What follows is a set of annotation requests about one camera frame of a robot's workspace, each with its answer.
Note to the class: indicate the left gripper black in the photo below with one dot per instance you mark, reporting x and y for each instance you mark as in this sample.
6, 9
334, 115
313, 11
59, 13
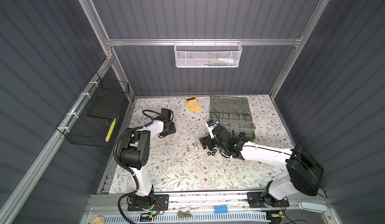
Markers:
172, 129

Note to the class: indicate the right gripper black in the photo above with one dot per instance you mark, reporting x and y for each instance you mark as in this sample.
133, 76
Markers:
208, 139

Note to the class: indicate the green transparent compartment organizer box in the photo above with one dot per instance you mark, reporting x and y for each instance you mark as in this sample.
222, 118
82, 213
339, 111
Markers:
234, 114

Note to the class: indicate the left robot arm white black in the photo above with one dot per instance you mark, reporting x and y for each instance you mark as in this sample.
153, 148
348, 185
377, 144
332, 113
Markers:
132, 148

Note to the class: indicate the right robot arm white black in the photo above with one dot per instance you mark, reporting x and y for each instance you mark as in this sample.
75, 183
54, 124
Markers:
302, 172

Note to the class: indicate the black nuts cluster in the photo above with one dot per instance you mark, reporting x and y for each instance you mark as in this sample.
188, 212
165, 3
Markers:
212, 152

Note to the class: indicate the yellow calculator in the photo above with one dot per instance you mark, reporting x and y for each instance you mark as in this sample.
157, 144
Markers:
193, 104

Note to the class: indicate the floral patterned table mat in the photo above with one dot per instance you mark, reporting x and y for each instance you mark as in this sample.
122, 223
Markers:
171, 168

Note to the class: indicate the blue toy brick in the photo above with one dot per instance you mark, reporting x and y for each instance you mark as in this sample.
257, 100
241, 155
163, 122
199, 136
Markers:
220, 210

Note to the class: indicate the light blue oblong case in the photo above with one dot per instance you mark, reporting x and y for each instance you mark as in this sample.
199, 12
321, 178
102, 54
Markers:
312, 207

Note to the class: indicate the white wire mesh basket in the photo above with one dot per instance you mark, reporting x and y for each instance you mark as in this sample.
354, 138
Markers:
207, 54

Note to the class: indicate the black wire mesh basket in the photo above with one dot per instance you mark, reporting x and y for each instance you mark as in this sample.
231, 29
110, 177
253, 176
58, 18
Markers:
87, 122

